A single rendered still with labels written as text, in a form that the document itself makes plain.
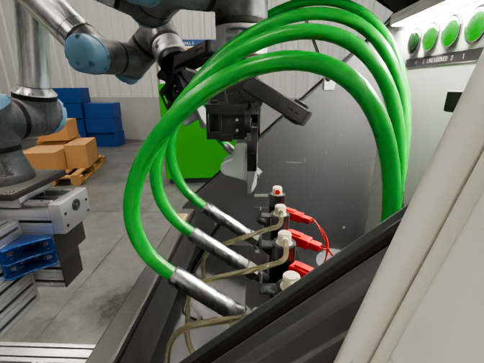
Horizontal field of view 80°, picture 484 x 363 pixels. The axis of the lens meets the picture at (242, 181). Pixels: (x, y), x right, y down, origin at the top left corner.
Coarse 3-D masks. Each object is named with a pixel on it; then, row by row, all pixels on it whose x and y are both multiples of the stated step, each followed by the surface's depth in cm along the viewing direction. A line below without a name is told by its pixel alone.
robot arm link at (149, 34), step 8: (168, 24) 66; (136, 32) 68; (144, 32) 67; (152, 32) 65; (160, 32) 65; (168, 32) 65; (176, 32) 67; (144, 40) 68; (152, 40) 65; (144, 48) 69
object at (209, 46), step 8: (208, 40) 56; (192, 48) 59; (200, 48) 58; (208, 48) 57; (176, 56) 62; (184, 56) 61; (192, 56) 59; (200, 56) 58; (208, 56) 58; (176, 64) 63; (184, 64) 62; (192, 64) 62; (200, 64) 62
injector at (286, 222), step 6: (276, 216) 41; (288, 216) 41; (270, 222) 42; (276, 222) 41; (288, 222) 42; (282, 228) 41; (288, 228) 42; (270, 234) 43; (276, 234) 42; (270, 240) 43; (258, 246) 43; (264, 252) 44; (270, 252) 43
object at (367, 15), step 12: (300, 0) 46; (312, 0) 45; (324, 0) 44; (336, 0) 44; (348, 0) 43; (276, 12) 48; (360, 12) 43; (372, 24) 43; (384, 36) 42; (396, 48) 42; (408, 84) 43; (408, 96) 43; (408, 156) 46
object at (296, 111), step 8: (248, 80) 42; (256, 80) 42; (248, 88) 43; (256, 88) 42; (264, 88) 42; (272, 88) 42; (256, 96) 43; (264, 96) 43; (272, 96) 43; (280, 96) 43; (272, 104) 43; (280, 104) 43; (288, 104) 43; (296, 104) 43; (304, 104) 44; (280, 112) 44; (288, 112) 43; (296, 112) 43; (304, 112) 43; (288, 120) 46; (296, 120) 44; (304, 120) 44
